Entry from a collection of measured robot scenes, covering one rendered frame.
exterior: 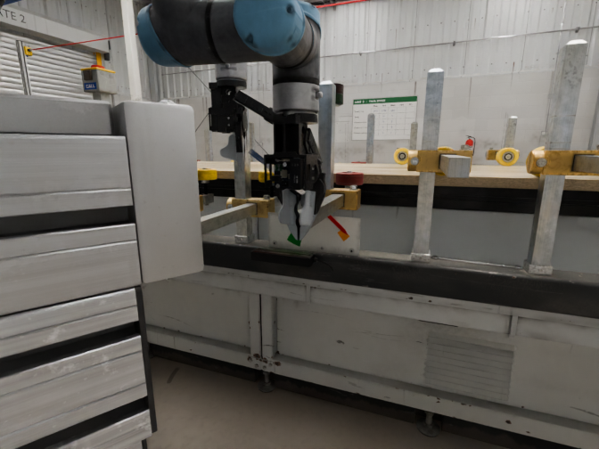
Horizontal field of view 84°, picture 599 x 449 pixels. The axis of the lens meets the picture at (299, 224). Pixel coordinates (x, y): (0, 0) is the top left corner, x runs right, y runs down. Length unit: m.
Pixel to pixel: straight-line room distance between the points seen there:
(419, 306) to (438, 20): 7.76
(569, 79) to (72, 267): 0.86
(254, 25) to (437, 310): 0.78
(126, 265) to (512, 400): 1.30
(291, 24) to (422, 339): 1.06
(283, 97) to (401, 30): 7.98
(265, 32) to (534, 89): 7.89
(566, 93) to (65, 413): 0.89
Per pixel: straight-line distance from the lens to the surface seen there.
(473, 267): 0.89
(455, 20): 8.44
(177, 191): 0.18
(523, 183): 1.04
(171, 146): 0.18
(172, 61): 0.53
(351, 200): 0.86
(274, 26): 0.43
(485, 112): 8.07
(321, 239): 0.90
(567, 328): 1.01
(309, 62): 0.55
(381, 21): 8.63
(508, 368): 1.31
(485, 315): 0.97
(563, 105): 0.88
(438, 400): 1.34
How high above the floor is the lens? 0.97
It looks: 13 degrees down
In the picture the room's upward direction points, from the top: straight up
